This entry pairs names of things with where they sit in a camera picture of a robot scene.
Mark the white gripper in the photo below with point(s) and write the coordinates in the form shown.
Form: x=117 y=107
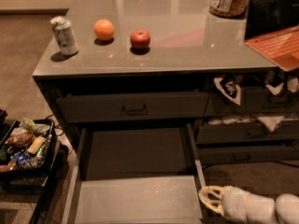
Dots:
x=234 y=202

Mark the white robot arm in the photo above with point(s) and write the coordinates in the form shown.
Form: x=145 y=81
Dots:
x=286 y=208

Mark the grey drawer cabinet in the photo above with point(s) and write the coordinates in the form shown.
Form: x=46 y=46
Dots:
x=188 y=48

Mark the black white snack bag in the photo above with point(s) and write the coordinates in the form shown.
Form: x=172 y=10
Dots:
x=229 y=88

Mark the orange laptop keyboard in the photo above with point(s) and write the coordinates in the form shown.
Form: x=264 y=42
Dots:
x=280 y=47

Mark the red apple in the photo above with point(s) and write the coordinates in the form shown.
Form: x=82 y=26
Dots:
x=140 y=39

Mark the yellow sponge in bin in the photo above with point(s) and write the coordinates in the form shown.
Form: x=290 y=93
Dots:
x=38 y=142

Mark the black bin of groceries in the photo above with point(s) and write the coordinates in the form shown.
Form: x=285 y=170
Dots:
x=17 y=163

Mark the large jar of nuts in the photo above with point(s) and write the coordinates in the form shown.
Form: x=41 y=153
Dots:
x=228 y=8

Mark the green bag in bin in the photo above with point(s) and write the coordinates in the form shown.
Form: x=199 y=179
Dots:
x=36 y=128

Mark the brown snack bag in bin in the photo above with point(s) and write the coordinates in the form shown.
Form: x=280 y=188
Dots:
x=20 y=140

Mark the orange fruit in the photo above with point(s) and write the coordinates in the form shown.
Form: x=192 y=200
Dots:
x=104 y=30

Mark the white green soda can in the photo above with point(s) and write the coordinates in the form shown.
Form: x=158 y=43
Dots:
x=64 y=35

